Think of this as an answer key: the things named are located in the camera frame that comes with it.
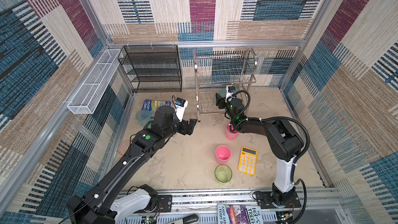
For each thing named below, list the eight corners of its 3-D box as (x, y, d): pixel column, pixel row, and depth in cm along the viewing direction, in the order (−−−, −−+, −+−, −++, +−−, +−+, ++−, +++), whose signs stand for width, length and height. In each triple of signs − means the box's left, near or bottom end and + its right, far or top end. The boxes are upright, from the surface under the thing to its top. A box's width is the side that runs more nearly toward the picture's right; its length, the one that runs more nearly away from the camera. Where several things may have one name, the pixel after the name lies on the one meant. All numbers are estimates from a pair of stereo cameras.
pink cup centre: (216, 167, 85) (217, 160, 78) (215, 152, 91) (216, 144, 83) (231, 167, 85) (234, 160, 78) (229, 152, 90) (232, 144, 83)
